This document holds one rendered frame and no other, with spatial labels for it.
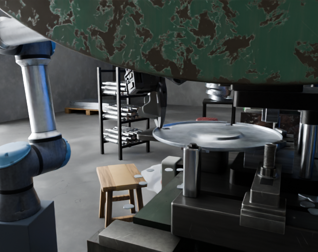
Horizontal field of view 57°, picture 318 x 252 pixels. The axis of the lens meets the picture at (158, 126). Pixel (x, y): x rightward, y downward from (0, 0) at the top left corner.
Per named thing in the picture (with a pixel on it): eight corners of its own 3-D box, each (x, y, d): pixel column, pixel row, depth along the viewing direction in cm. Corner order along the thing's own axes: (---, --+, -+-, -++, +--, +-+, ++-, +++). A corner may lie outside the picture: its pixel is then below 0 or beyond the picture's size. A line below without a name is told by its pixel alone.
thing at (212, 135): (288, 129, 73) (289, 126, 73) (271, 160, 49) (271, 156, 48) (183, 120, 87) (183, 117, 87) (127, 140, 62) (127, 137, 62)
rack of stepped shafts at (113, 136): (122, 161, 299) (120, 67, 281) (97, 152, 330) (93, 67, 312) (152, 152, 330) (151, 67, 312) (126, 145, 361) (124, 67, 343)
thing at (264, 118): (261, 121, 61) (262, 104, 60) (263, 118, 65) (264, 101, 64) (277, 122, 60) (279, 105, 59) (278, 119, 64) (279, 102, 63)
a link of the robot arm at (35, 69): (22, 176, 107) (-3, 22, 100) (56, 165, 119) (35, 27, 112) (42, 179, 100) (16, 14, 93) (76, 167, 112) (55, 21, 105)
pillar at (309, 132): (299, 177, 53) (306, 101, 51) (298, 173, 55) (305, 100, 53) (312, 179, 52) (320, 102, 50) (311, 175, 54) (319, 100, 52)
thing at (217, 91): (201, 145, 362) (203, 80, 347) (203, 137, 405) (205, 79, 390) (234, 147, 354) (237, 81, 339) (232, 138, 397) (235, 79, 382)
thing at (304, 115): (230, 119, 56) (232, 90, 55) (245, 107, 74) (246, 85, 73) (326, 126, 49) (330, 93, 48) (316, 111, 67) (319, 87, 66)
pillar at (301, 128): (296, 154, 68) (302, 94, 65) (296, 151, 70) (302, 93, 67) (307, 155, 67) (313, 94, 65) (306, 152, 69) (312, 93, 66)
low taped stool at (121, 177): (98, 215, 189) (96, 166, 183) (134, 210, 196) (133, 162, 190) (104, 245, 157) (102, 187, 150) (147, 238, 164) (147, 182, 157)
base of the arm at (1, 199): (-19, 220, 94) (-22, 191, 92) (10, 199, 109) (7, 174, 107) (26, 222, 93) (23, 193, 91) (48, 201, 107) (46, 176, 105)
